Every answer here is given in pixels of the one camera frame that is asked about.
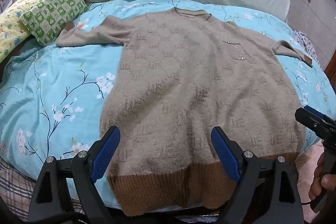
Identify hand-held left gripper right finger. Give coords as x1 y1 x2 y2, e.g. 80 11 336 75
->
211 126 305 224

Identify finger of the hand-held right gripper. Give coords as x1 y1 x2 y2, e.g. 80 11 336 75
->
303 105 336 123
294 108 336 140

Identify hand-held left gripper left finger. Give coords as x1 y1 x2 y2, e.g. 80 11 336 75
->
28 126 121 224

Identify beige knit sweater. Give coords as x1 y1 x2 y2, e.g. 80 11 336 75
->
55 7 313 216

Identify person's right hand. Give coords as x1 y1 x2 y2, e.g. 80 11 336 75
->
308 153 334 201

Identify pink cloth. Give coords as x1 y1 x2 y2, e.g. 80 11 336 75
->
294 140 326 214

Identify purple floral cloth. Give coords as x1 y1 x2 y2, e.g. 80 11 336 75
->
290 27 319 62

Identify plaid blanket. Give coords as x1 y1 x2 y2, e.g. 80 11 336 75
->
0 158 87 222

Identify blue floral bed sheet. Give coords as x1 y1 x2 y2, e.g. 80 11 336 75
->
0 0 336 211

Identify green patterned pillow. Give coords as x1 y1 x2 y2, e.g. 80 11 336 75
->
20 0 88 46

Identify yellow floral pillow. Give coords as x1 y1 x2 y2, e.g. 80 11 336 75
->
0 0 69 62

